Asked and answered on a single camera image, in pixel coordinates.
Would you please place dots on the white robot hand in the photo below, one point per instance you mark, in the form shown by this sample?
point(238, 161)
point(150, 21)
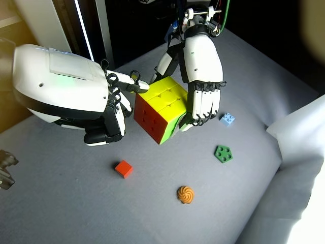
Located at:
point(56, 86)
point(203, 61)

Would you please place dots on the multicoloured puzzle cube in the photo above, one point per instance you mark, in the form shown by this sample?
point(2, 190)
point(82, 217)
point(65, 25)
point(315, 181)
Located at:
point(162, 101)

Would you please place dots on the red cube block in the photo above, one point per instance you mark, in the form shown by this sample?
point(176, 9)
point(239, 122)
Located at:
point(123, 168)

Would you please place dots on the light blue studded brick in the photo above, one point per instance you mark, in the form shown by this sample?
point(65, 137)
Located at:
point(226, 120)

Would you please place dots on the white cabinet panel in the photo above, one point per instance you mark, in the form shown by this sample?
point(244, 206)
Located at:
point(45, 20)

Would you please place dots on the green pentagon block with holes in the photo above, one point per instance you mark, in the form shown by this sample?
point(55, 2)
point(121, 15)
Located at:
point(223, 154)

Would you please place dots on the grey table cloth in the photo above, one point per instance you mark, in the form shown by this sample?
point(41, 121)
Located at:
point(101, 208)

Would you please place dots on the white fabric backdrop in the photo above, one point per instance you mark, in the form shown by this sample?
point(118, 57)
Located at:
point(299, 152)

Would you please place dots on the orange swirl cookie toy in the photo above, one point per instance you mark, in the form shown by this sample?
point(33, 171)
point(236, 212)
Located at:
point(185, 194)

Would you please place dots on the black rail with light strip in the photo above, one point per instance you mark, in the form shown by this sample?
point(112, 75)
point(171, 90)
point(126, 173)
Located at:
point(73, 30)

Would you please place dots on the white upright post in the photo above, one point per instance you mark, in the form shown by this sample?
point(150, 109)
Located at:
point(104, 30)

